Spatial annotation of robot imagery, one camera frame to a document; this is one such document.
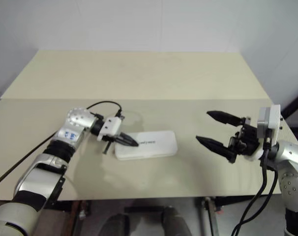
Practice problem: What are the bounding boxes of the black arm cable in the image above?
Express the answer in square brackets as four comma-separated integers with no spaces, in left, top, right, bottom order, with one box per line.
[0,101,125,190]
[231,136,280,236]

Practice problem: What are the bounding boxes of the black frame beside table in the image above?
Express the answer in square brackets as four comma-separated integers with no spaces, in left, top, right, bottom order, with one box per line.
[280,87,298,138]

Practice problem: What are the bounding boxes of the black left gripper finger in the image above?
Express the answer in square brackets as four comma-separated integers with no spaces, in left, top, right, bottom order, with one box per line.
[115,139,140,148]
[119,132,138,143]

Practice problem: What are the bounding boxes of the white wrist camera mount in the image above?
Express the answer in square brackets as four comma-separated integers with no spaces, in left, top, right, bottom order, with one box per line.
[247,104,283,162]
[97,116,122,142]

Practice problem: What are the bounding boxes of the metal table leg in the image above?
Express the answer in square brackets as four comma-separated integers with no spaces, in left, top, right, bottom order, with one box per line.
[202,196,225,236]

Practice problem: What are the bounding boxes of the dark rounded shape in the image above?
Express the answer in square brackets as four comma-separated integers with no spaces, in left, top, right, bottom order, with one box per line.
[163,206,192,236]
[106,213,130,236]

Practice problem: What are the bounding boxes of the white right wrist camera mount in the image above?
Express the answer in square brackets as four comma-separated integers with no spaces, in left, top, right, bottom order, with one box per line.
[247,104,283,162]

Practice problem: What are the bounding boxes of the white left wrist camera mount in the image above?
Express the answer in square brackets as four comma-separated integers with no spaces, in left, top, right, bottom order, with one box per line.
[97,116,122,142]

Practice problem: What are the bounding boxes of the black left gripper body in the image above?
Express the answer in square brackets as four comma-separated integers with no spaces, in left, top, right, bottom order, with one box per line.
[102,133,123,155]

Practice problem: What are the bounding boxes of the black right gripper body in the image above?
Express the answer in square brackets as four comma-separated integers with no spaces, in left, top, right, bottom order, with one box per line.
[228,117,262,156]

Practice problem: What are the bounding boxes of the white plastic pencil case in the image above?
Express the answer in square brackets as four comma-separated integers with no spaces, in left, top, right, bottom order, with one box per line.
[114,130,179,161]

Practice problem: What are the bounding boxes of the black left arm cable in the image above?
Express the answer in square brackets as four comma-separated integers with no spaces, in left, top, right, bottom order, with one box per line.
[0,101,125,190]

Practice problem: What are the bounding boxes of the black crossbar under table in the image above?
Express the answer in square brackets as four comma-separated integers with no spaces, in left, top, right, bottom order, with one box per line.
[124,206,164,213]

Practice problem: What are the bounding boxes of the dark brown panel under table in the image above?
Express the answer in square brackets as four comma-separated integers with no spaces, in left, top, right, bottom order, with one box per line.
[39,200,90,236]

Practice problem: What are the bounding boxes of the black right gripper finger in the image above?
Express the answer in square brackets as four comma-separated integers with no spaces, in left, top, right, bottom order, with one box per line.
[195,135,238,164]
[206,110,246,127]

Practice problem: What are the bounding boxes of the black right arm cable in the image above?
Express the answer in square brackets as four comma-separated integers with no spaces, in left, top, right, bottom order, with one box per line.
[231,136,280,236]

